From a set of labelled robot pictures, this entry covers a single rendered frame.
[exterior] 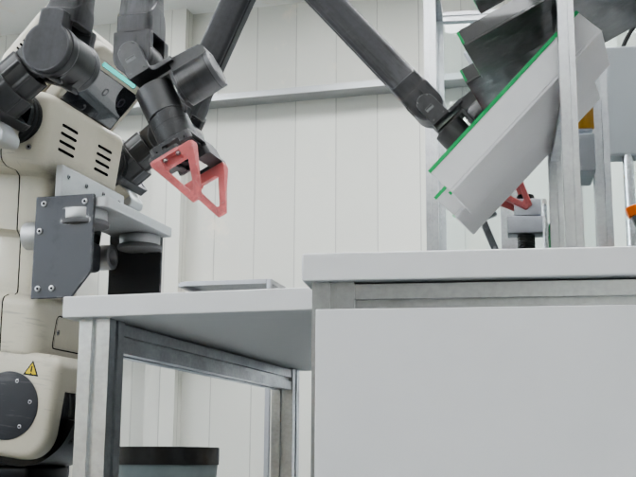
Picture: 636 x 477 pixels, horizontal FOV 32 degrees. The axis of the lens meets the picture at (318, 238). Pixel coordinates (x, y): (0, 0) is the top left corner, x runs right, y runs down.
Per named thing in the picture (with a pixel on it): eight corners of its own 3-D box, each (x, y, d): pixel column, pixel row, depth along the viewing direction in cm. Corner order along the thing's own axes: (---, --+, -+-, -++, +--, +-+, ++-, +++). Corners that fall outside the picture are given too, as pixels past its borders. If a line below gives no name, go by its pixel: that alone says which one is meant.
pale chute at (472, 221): (455, 217, 160) (433, 197, 161) (473, 235, 172) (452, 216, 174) (591, 70, 157) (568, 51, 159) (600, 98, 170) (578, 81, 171)
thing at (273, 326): (61, 317, 150) (62, 296, 150) (273, 371, 235) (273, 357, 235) (599, 300, 131) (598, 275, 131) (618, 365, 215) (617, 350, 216)
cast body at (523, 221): (507, 233, 189) (506, 192, 191) (507, 238, 193) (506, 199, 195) (557, 232, 188) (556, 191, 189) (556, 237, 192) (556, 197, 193)
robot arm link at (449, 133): (434, 139, 200) (430, 132, 195) (463, 112, 200) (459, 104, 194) (461, 166, 198) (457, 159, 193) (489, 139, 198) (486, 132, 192)
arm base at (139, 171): (119, 164, 217) (90, 148, 206) (150, 137, 216) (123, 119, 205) (142, 197, 214) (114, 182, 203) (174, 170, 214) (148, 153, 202)
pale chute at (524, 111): (451, 192, 145) (427, 170, 147) (471, 213, 157) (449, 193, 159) (602, 30, 143) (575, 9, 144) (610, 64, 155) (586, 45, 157)
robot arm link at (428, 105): (418, 114, 203) (412, 103, 195) (465, 70, 202) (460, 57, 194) (464, 161, 200) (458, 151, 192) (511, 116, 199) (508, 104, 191)
